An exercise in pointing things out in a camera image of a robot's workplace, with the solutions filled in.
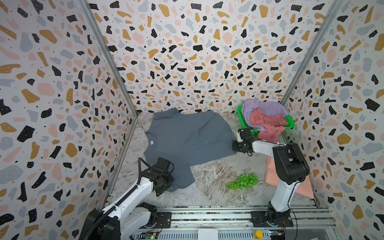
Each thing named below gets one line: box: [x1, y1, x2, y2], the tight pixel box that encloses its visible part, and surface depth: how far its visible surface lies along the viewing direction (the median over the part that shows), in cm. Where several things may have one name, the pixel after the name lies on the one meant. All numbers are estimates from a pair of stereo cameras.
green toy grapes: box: [226, 173, 259, 190], surface depth 85 cm
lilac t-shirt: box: [241, 99, 290, 131], surface depth 115 cm
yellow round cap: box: [253, 230, 264, 239], surface depth 67 cm
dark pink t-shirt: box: [250, 108, 289, 143], surface depth 112 cm
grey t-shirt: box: [143, 108, 237, 193], surface depth 108 cm
